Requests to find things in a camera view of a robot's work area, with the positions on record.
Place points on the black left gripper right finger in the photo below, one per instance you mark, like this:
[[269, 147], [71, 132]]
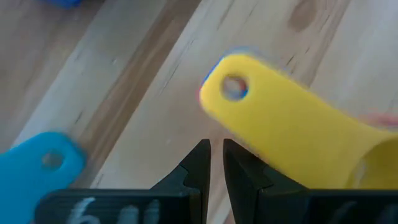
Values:
[[255, 199]]

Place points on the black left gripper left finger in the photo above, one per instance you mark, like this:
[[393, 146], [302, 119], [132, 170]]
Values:
[[186, 199]]

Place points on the light blue measuring cup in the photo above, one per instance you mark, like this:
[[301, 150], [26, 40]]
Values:
[[25, 177]]

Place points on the dark blue measuring cup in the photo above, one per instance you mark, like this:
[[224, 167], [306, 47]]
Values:
[[65, 2]]

